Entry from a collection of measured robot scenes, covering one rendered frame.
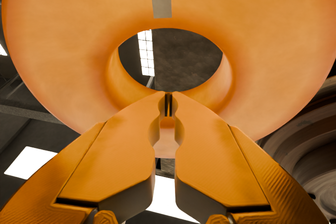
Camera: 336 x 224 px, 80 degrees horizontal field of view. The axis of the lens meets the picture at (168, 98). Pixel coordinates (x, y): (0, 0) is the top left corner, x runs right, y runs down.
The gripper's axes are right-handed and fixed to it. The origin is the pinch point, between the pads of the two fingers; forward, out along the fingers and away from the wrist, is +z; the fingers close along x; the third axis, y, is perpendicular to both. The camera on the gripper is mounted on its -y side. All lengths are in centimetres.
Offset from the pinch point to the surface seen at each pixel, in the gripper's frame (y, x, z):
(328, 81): 6.0, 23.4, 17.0
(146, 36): 148, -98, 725
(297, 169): 24.0, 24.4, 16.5
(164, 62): 11.3, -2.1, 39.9
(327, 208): 32.3, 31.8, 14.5
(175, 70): 13.5, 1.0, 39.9
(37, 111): 306, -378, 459
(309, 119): 13.0, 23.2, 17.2
